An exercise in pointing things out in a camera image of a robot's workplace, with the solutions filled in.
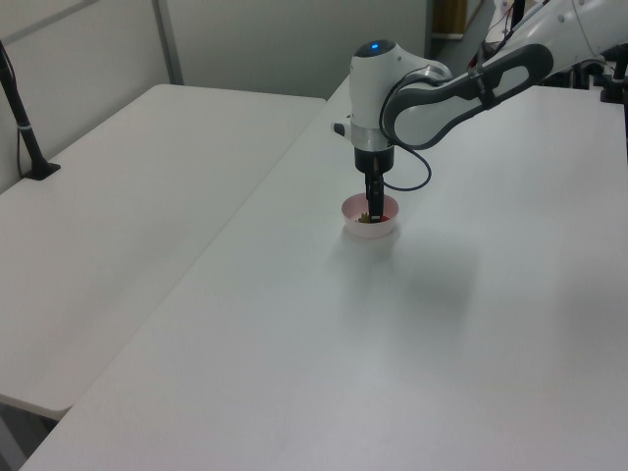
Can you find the cardboard box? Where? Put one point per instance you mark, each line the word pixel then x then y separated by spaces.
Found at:
pixel 449 17

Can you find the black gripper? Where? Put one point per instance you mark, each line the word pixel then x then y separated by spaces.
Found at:
pixel 375 158

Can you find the black camera stand with clamp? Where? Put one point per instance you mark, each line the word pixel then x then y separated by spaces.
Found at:
pixel 614 83

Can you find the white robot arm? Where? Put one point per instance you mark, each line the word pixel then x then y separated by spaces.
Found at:
pixel 432 108

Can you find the pink plastic bowl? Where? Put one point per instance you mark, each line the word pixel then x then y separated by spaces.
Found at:
pixel 369 230

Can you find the red strawberry with green leaves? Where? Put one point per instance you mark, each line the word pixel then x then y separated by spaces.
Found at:
pixel 387 217

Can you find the black camera stand pole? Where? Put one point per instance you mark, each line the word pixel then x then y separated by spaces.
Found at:
pixel 19 113

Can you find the black stand base clamp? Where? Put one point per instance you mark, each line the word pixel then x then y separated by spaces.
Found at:
pixel 43 170

